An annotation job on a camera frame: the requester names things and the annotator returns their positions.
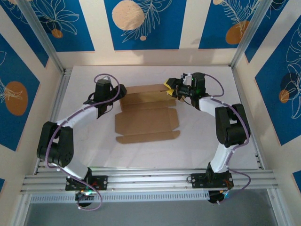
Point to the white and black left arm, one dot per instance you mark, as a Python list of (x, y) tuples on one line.
[(80, 115)]

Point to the brown cardboard box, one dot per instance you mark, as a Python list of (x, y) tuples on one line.
[(145, 120)]

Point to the aluminium frame cross rail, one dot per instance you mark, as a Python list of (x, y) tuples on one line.
[(150, 181)]

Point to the aluminium frame post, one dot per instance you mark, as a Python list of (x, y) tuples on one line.
[(42, 35), (249, 35)]

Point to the aluminium frame side rail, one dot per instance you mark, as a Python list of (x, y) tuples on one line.
[(258, 160), (62, 87)]

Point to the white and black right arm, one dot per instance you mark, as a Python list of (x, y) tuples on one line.
[(209, 104)]

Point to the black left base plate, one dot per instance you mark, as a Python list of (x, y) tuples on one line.
[(101, 183)]

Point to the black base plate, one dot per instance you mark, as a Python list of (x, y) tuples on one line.
[(101, 183), (197, 181)]

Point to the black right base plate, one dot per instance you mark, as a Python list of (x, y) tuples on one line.
[(197, 181)]

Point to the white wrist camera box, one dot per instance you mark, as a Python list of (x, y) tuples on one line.
[(107, 78), (187, 77)]

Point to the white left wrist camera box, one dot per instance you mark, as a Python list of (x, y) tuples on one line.
[(107, 78)]

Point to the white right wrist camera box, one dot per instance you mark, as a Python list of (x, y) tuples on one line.
[(187, 77)]

